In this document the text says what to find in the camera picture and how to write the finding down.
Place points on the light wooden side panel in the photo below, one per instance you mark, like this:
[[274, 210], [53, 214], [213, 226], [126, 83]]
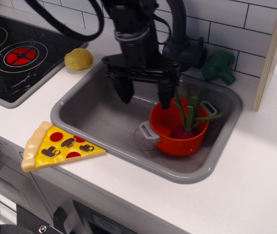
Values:
[[268, 70]]

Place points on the white toy oven front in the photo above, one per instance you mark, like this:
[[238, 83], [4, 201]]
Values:
[[68, 204]]

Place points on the yellow toy potato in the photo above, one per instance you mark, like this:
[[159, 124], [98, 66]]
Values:
[[78, 59]]

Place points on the grey plastic sink basin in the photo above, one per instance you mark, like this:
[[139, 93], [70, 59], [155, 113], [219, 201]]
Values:
[[92, 110]]

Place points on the dark grey toy faucet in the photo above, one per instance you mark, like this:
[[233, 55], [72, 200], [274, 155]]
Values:
[[179, 48]]

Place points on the orange toy pot grey handles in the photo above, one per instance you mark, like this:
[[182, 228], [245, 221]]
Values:
[[165, 129]]

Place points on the toy pizza slice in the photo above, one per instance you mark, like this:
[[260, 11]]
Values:
[[50, 146]]

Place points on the black base with screw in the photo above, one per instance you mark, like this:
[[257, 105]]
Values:
[[14, 219]]

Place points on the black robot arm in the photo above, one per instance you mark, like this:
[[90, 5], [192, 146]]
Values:
[[132, 16]]

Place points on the green toy broccoli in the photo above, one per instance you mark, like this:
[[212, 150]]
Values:
[[218, 66]]

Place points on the black toy stove top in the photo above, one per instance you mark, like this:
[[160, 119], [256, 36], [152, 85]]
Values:
[[29, 57]]

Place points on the purple toy beet green leaves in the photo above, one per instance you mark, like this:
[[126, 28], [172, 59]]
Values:
[[190, 115]]

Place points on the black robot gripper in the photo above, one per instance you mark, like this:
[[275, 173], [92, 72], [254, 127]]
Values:
[[141, 60]]

